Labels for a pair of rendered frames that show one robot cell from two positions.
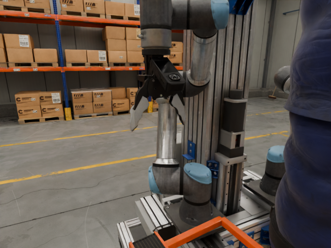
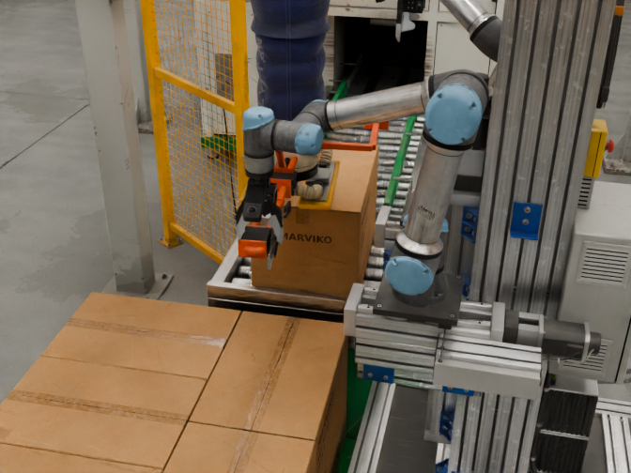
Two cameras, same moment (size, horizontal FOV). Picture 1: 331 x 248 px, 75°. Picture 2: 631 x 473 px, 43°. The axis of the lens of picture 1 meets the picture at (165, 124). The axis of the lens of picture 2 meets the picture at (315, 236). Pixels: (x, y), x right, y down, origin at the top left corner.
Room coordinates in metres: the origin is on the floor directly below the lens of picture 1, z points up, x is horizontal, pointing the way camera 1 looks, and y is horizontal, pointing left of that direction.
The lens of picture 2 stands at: (1.91, -2.19, 2.24)
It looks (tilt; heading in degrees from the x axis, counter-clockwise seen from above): 30 degrees down; 128
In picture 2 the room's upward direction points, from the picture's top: straight up
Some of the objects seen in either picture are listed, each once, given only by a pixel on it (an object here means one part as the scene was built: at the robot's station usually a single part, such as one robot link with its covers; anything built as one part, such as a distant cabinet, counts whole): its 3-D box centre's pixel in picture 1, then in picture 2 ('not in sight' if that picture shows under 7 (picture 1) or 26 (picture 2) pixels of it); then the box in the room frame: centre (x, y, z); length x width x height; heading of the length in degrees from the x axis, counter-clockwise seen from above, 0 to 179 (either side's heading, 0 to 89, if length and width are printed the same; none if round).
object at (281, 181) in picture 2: not in sight; (279, 182); (0.51, -0.56, 1.20); 0.10 x 0.08 x 0.06; 31
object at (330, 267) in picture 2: not in sight; (317, 217); (0.23, 0.00, 0.75); 0.60 x 0.40 x 0.40; 118
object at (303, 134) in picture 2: not in sight; (300, 135); (0.78, -0.80, 1.50); 0.11 x 0.11 x 0.08; 19
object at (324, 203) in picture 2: not in sight; (320, 179); (0.47, -0.30, 1.10); 0.34 x 0.10 x 0.05; 121
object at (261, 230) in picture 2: not in sight; (254, 241); (0.69, -0.87, 1.20); 0.08 x 0.07 x 0.05; 121
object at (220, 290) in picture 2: not in sight; (299, 299); (0.37, -0.30, 0.58); 0.70 x 0.03 x 0.06; 26
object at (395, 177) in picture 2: not in sight; (412, 142); (-0.06, 1.18, 0.60); 1.60 x 0.10 x 0.09; 116
